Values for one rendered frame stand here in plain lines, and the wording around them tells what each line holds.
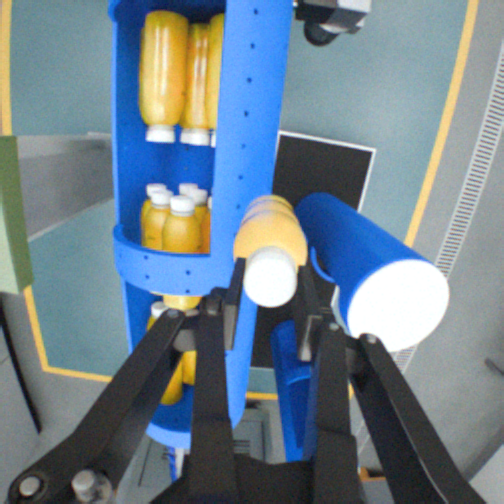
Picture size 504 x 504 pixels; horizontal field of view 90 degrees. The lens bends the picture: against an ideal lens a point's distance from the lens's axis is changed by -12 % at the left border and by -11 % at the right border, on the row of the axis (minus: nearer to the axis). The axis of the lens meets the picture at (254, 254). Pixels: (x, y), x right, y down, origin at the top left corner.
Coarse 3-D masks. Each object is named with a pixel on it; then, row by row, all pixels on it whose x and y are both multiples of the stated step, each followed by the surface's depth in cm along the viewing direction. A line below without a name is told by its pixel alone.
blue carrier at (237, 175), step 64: (128, 0) 41; (192, 0) 42; (256, 0) 31; (128, 64) 46; (256, 64) 35; (128, 128) 50; (256, 128) 39; (128, 192) 54; (256, 192) 43; (128, 256) 43; (192, 256) 42; (128, 320) 60
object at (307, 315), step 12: (300, 276) 19; (300, 288) 18; (312, 288) 17; (300, 300) 18; (312, 300) 16; (300, 312) 17; (312, 312) 15; (300, 324) 16; (312, 324) 15; (300, 336) 16; (312, 336) 15; (300, 348) 15; (312, 348) 15
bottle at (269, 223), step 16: (256, 208) 30; (272, 208) 28; (288, 208) 32; (240, 224) 30; (256, 224) 24; (272, 224) 24; (288, 224) 25; (240, 240) 24; (256, 240) 23; (272, 240) 22; (288, 240) 23; (304, 240) 25; (240, 256) 23; (288, 256) 22; (304, 256) 24
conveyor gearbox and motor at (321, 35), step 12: (348, 0) 58; (360, 0) 58; (336, 12) 62; (348, 12) 61; (360, 12) 60; (324, 24) 70; (336, 24) 69; (348, 24) 67; (360, 24) 72; (312, 36) 83; (324, 36) 80; (336, 36) 81
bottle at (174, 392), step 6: (180, 366) 65; (180, 372) 66; (174, 378) 64; (180, 378) 66; (174, 384) 65; (180, 384) 67; (168, 390) 65; (174, 390) 66; (180, 390) 68; (168, 396) 66; (174, 396) 66; (180, 396) 68; (162, 402) 67; (168, 402) 66; (174, 402) 67
